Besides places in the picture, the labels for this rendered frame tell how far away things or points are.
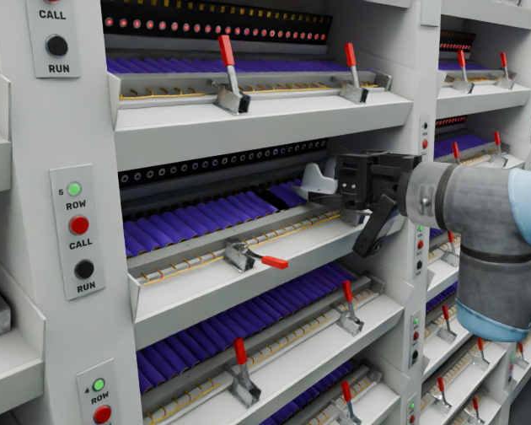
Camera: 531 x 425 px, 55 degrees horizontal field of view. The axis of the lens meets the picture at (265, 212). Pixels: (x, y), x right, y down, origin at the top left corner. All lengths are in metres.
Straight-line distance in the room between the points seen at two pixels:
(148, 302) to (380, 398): 0.66
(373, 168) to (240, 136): 0.22
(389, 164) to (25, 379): 0.53
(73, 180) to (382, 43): 0.67
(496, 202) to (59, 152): 0.48
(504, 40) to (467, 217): 1.03
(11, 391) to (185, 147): 0.29
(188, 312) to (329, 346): 0.35
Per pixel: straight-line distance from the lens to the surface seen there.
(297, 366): 0.84
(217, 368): 0.77
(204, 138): 0.59
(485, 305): 0.71
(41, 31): 0.48
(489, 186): 0.67
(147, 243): 0.65
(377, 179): 0.76
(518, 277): 0.70
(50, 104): 0.48
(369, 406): 1.11
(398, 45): 0.99
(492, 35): 1.67
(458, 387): 1.58
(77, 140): 0.49
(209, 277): 0.64
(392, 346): 1.12
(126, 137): 0.52
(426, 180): 0.70
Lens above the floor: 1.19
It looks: 14 degrees down
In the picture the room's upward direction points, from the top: 2 degrees counter-clockwise
